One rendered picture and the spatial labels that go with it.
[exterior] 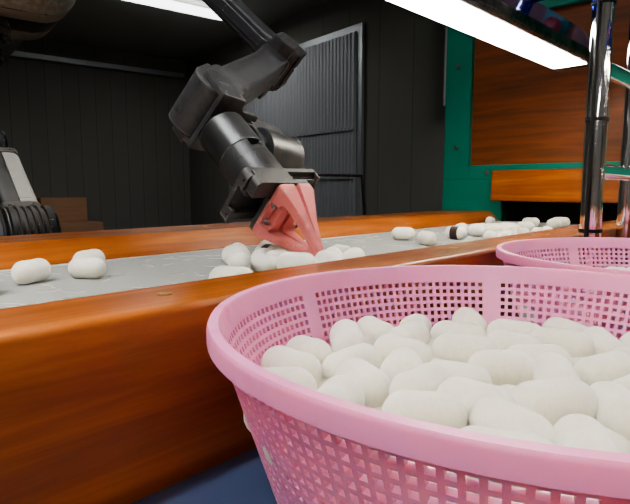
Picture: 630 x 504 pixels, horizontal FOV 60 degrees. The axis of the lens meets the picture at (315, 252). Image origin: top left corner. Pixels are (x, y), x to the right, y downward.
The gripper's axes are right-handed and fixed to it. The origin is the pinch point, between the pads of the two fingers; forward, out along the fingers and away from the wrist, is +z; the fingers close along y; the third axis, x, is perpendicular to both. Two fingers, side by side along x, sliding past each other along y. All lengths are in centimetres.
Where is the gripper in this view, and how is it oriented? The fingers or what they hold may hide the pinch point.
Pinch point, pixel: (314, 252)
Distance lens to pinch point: 54.2
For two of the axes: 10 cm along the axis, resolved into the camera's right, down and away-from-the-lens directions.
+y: 6.9, -0.9, 7.2
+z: 5.5, 7.1, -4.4
